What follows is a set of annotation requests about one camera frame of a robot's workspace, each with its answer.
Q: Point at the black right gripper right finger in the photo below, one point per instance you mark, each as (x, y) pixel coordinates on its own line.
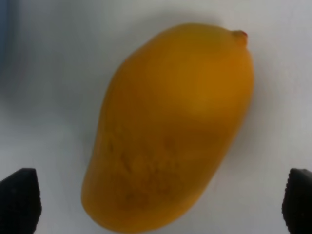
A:
(297, 202)

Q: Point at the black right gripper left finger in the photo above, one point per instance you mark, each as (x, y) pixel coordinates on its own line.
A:
(20, 203)

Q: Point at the yellow orange mango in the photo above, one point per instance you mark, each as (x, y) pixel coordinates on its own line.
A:
(170, 114)

